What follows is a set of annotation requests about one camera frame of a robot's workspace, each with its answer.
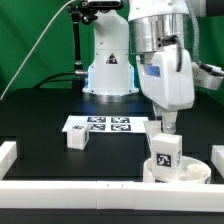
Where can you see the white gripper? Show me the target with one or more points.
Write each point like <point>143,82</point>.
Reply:
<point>170,89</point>

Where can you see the white round stool seat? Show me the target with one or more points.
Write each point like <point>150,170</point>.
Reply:
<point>193,171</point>

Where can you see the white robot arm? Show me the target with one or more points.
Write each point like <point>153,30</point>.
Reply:
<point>150,44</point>

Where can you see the paper sheet with markers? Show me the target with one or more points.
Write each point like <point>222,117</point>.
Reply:
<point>108,124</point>

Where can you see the white right barrier wall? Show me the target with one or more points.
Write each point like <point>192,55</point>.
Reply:
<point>217,158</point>

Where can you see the white barrier wall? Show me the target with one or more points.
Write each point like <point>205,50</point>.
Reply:
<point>111,195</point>
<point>8,155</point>
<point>217,158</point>

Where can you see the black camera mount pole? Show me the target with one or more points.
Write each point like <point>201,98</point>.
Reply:
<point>79,80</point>

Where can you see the black camera on mount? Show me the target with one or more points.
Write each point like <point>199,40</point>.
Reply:
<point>102,4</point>

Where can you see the white front barrier wall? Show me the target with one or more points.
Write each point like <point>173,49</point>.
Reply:
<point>111,195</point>

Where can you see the white left barrier wall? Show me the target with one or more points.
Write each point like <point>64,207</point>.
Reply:
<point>8,155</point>

